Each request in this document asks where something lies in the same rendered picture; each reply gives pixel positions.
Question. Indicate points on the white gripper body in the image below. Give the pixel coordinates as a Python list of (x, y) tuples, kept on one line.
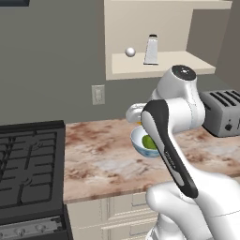
[(133, 113)]

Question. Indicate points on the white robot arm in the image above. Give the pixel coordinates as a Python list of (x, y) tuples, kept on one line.
[(187, 106)]

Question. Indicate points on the green salad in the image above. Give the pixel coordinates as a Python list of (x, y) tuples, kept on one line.
[(148, 142)]

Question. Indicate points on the white and blue salad bowl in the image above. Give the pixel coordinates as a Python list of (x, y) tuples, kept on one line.
[(139, 146)]

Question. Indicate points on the white round cabinet knob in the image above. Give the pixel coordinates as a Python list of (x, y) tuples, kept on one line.
[(130, 52)]

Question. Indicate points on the grey metal cheese grater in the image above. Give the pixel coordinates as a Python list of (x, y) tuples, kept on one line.
[(151, 51)]

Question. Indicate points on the grey four-slot toaster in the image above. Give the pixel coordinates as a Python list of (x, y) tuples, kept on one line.
[(223, 117)]

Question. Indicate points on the cream base cabinets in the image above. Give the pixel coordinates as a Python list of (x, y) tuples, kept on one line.
[(106, 218)]

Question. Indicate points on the black gas stove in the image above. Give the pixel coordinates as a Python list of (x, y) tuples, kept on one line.
[(29, 168)]

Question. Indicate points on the grey stove knob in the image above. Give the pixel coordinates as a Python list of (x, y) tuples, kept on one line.
[(41, 228), (20, 232)]

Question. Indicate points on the dark range hood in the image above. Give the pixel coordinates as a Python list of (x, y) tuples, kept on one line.
[(14, 2)]

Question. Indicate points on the cream wall outlet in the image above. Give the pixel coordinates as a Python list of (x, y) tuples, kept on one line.
[(98, 94)]

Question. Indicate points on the cream open wall cabinet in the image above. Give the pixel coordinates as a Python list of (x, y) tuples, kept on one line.
[(131, 25)]

